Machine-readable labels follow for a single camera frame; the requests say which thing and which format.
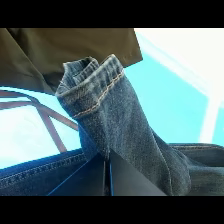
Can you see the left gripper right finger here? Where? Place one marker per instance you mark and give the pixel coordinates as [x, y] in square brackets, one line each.
[131, 181]

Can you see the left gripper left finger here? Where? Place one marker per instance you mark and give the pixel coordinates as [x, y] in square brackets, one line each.
[87, 181]

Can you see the blue jeans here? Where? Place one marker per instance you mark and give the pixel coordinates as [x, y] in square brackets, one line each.
[113, 113]

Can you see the olive green garment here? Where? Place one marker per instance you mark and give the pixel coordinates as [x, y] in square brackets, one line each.
[60, 50]

